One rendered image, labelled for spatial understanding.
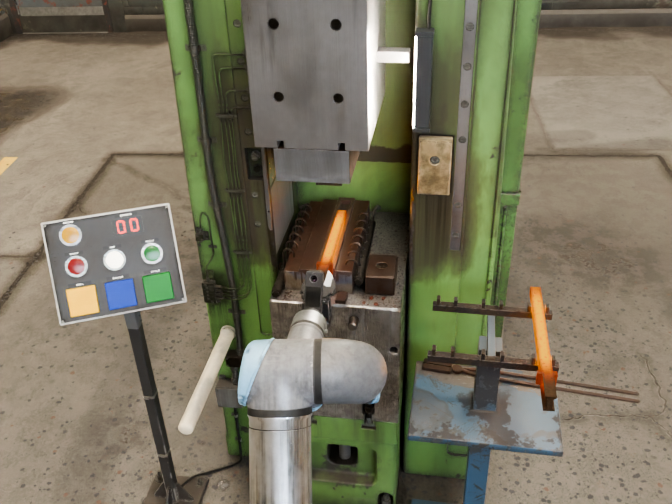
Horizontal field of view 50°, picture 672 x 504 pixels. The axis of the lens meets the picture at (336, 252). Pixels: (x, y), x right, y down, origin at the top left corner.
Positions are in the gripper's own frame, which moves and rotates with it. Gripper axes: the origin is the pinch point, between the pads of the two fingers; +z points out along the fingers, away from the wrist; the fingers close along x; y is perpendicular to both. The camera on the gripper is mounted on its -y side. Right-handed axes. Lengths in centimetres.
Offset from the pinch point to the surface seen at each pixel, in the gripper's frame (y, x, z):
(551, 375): 1, 59, -34
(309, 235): 3.3, -8.6, 23.0
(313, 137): -38.9, -1.5, 3.7
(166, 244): -9.6, -42.5, -5.7
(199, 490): 100, -50, -3
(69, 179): 105, -217, 232
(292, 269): 3.0, -9.9, 3.9
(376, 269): 3.1, 14.2, 6.6
